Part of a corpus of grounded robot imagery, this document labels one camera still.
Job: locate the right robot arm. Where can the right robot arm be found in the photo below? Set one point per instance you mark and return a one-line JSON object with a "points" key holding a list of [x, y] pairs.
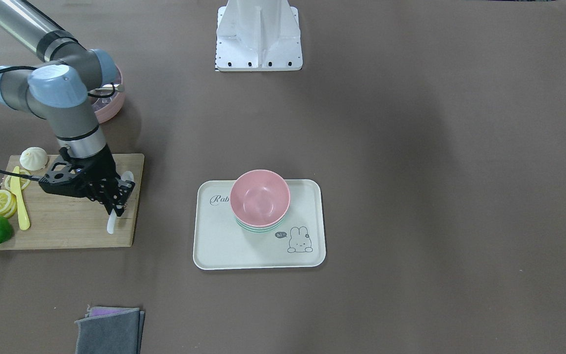
{"points": [[57, 91]]}

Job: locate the cream rabbit tray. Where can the cream rabbit tray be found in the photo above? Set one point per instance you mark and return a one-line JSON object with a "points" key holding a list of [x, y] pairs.
{"points": [[220, 244]]}

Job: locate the large pink ice bowl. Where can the large pink ice bowl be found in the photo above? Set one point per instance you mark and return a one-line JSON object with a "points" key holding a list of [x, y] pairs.
{"points": [[107, 108]]}

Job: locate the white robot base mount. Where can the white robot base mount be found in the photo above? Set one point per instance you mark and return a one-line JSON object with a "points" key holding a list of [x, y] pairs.
{"points": [[258, 35]]}

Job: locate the back lemon slice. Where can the back lemon slice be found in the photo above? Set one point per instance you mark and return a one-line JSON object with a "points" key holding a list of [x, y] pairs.
{"points": [[12, 209]]}

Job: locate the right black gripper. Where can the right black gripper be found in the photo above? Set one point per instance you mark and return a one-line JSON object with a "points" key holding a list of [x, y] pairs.
{"points": [[102, 170]]}

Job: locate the white ceramic spoon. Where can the white ceramic spoon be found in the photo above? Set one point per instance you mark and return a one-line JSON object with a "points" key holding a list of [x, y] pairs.
{"points": [[112, 219]]}

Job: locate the steel ice scoop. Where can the steel ice scoop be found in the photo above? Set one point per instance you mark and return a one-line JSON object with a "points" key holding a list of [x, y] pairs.
{"points": [[107, 89]]}

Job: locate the purple cloth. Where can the purple cloth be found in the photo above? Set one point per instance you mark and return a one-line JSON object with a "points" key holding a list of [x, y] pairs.
{"points": [[104, 310]]}

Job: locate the small pink bowl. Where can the small pink bowl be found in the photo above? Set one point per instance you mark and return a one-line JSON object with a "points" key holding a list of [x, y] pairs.
{"points": [[260, 197]]}

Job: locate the bottom green bowl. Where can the bottom green bowl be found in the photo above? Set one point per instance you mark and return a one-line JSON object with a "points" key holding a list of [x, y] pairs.
{"points": [[258, 230]]}

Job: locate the middle green bowl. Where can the middle green bowl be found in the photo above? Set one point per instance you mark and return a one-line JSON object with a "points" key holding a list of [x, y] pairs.
{"points": [[278, 223]]}

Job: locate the wooden cutting board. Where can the wooden cutting board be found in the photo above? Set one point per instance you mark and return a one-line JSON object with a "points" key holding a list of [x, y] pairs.
{"points": [[60, 222]]}

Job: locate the white steamed bun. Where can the white steamed bun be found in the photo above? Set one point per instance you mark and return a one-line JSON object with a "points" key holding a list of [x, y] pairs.
{"points": [[34, 159]]}

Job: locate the grey folded cloth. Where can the grey folded cloth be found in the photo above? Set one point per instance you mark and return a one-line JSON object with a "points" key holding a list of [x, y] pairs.
{"points": [[119, 333]]}

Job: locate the yellow plastic knife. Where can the yellow plastic knife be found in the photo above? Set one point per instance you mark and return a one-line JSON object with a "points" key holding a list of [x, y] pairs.
{"points": [[16, 189]]}

